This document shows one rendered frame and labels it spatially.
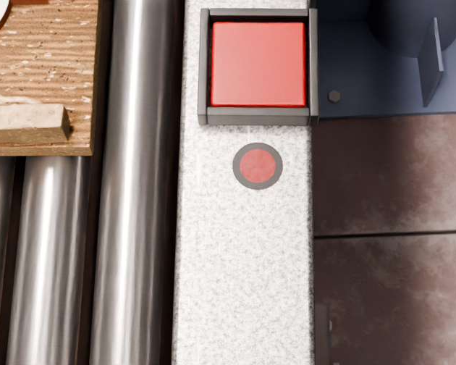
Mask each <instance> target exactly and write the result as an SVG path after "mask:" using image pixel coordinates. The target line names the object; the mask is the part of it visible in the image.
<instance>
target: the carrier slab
mask: <svg viewBox="0 0 456 365"><path fill-rule="evenodd" d="M48 1H49V4H13V5H12V8H11V11H10V13H9V16H8V18H7V21H6V22H5V24H4V26H3V27H2V29H1V30H0V106H13V105H20V104H62V105H64V107H65V109H66V110H67V113H68V117H69V122H70V124H69V139H68V141H66V142H57V143H34V144H29V143H0V156H91V155H93V153H94V143H95V130H96V104H97V92H98V66H99V53H100V40H101V15H102V2H103V0H48Z"/></svg>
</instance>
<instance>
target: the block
mask: <svg viewBox="0 0 456 365"><path fill-rule="evenodd" d="M69 124H70V122H69V117H68V113H67V110H66V109H65V107H64V105H62V104H20V105H13V106H0V143H29V144H34V143H57V142H66V141H68V139H69Z"/></svg>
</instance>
